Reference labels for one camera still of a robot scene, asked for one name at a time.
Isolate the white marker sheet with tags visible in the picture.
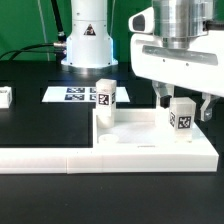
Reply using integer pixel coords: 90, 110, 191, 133
41, 86, 131, 103

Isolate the white L-shaped obstacle fence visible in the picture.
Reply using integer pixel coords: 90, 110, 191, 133
0, 112, 220, 175

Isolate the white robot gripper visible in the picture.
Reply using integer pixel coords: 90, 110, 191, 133
128, 6, 224, 122

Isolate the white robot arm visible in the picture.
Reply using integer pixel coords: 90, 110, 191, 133
62, 0, 224, 121

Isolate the black cable bundle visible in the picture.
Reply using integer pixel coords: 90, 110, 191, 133
0, 0, 69, 62

